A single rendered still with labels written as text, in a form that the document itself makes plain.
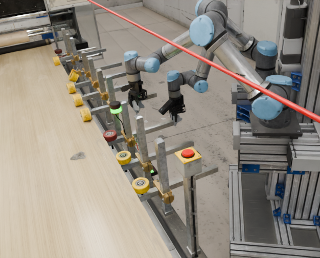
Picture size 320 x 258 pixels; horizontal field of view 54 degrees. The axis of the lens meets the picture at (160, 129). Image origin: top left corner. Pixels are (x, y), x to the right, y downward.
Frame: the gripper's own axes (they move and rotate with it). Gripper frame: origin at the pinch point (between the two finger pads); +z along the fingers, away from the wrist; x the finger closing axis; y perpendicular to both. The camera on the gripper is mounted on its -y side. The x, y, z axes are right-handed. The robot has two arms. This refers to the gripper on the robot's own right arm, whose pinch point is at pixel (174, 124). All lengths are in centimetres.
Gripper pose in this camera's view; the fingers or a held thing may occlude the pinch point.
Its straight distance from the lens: 201.7
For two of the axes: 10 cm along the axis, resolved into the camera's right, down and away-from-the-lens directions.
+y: 9.1, -2.9, 3.1
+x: -4.1, -4.5, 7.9
